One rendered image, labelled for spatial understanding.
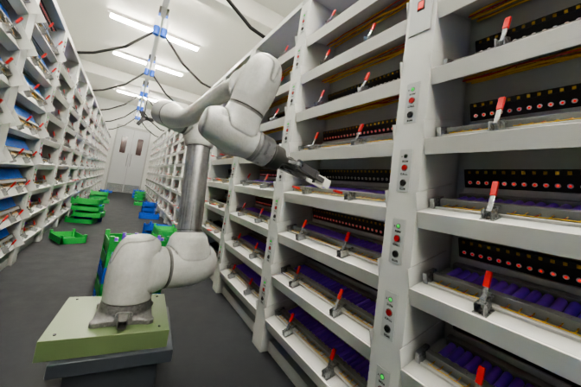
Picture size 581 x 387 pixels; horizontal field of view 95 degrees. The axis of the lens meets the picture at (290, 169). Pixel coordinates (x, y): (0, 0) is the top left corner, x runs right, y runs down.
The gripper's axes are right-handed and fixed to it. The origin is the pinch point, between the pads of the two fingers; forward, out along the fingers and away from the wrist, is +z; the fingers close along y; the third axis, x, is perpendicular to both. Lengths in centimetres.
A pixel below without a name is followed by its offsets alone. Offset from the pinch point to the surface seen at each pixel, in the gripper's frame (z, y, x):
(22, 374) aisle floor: -49, -58, -96
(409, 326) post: 23.4, 27.1, -30.5
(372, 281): 20.1, 15.0, -23.6
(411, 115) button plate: 6.5, 23.2, 24.3
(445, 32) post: 6, 27, 51
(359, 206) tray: 14.2, 6.7, -2.8
